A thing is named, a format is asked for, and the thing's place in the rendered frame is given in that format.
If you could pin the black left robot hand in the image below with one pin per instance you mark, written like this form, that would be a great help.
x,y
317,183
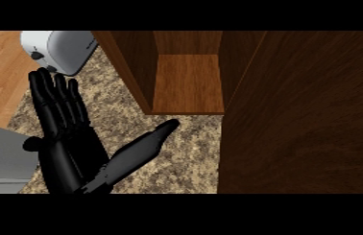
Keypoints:
x,y
65,149

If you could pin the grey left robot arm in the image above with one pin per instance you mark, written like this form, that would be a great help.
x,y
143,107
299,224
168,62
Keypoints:
x,y
13,162

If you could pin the brown wooden cabinet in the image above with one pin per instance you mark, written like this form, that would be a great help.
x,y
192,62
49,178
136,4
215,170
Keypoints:
x,y
187,85

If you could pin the brown wooden cabinet door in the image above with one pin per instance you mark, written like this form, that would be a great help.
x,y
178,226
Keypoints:
x,y
297,117

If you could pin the white toaster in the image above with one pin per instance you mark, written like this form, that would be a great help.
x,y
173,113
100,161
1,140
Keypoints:
x,y
60,50

